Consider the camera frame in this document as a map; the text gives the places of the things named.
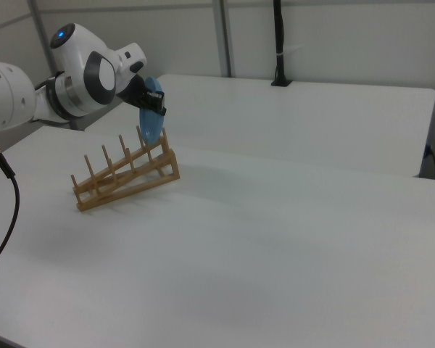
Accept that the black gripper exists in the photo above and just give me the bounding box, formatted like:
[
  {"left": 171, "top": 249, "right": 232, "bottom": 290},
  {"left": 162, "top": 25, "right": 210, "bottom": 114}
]
[{"left": 117, "top": 73, "right": 167, "bottom": 115}]

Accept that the black camera pole with base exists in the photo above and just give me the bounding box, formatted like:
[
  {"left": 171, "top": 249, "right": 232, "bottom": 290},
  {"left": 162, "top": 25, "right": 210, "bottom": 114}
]
[{"left": 270, "top": 0, "right": 294, "bottom": 88}]

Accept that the blue round plate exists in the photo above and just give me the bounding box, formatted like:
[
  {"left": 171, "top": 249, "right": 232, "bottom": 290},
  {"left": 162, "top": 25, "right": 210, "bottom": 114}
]
[{"left": 138, "top": 76, "right": 165, "bottom": 145}]

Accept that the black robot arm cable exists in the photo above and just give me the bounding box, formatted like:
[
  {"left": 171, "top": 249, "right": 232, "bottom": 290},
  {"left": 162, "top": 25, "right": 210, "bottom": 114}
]
[{"left": 0, "top": 132, "right": 21, "bottom": 275}]

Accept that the wooden plate rack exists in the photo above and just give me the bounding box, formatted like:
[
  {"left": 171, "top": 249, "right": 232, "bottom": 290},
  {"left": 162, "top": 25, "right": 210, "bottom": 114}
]
[{"left": 70, "top": 125, "right": 181, "bottom": 213}]

